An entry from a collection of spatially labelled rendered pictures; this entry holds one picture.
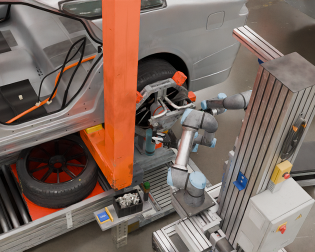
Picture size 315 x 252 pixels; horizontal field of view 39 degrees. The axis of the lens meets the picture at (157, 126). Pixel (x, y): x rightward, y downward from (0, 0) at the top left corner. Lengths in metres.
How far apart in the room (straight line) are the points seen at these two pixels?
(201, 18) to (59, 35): 1.36
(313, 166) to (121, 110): 2.07
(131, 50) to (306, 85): 1.01
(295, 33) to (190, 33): 3.28
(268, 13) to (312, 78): 4.75
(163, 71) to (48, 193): 1.31
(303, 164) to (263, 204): 1.61
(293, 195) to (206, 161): 1.81
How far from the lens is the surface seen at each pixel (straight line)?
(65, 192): 3.55
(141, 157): 4.11
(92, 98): 3.47
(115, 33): 2.48
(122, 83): 2.72
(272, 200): 2.72
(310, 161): 4.30
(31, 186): 3.61
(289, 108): 2.24
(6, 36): 4.68
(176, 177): 2.95
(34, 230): 3.58
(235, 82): 5.46
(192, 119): 2.96
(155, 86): 3.45
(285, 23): 6.85
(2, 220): 3.76
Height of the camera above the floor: 3.32
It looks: 45 degrees down
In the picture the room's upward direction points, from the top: 6 degrees clockwise
